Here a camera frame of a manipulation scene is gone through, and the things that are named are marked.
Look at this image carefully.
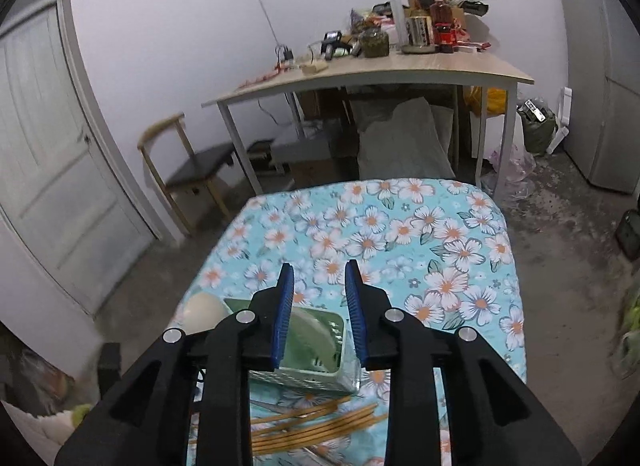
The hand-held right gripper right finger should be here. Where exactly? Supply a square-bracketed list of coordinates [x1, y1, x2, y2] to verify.
[344, 260, 583, 466]

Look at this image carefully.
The pink plastic bag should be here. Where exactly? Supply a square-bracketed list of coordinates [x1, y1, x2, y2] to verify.
[487, 143, 536, 184]

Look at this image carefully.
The grey refrigerator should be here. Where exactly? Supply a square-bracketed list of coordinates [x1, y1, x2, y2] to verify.
[550, 0, 640, 195]

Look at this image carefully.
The grey woven sack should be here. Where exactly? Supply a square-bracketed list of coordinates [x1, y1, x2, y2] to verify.
[350, 97, 456, 181]

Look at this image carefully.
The bamboo chopstick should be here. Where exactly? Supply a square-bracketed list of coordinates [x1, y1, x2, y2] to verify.
[250, 403, 377, 439]
[250, 413, 389, 447]
[250, 396, 352, 427]
[250, 431, 353, 454]

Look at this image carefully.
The wooden chair with dark seat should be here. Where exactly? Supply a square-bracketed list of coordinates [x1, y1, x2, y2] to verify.
[137, 112, 241, 237]

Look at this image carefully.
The green perforated utensil holder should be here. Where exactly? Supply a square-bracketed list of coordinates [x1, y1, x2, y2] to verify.
[223, 296, 362, 393]

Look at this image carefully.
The green bag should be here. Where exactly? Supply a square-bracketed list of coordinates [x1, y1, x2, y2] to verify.
[517, 98, 558, 155]

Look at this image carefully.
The black handheld device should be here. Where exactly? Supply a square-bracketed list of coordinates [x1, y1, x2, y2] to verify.
[320, 30, 352, 57]

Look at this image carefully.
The glass jar of green contents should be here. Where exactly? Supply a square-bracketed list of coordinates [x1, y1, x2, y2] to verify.
[359, 28, 390, 58]

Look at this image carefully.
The white plastic panel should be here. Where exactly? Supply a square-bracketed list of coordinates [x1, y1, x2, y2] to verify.
[546, 87, 573, 155]

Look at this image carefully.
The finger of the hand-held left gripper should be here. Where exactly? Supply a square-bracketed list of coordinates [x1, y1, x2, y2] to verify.
[97, 342, 122, 399]

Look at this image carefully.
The yellow plastic bag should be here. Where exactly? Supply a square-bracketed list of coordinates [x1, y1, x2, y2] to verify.
[465, 87, 508, 119]

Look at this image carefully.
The floral turquoise blanket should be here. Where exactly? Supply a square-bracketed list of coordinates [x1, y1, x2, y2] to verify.
[172, 177, 528, 466]

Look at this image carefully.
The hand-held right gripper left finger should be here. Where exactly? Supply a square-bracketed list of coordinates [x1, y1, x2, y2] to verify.
[54, 262, 296, 466]

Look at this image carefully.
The wooden desk with white legs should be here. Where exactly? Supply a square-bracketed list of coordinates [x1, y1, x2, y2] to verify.
[201, 50, 535, 197]

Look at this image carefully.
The patterned metal canister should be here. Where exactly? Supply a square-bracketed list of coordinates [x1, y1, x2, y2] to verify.
[406, 16, 433, 49]

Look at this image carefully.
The white panelled door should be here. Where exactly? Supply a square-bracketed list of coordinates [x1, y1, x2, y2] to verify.
[0, 0, 166, 317]

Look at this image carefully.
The cream rice spoon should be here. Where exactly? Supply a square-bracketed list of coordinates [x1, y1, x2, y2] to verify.
[182, 293, 231, 334]

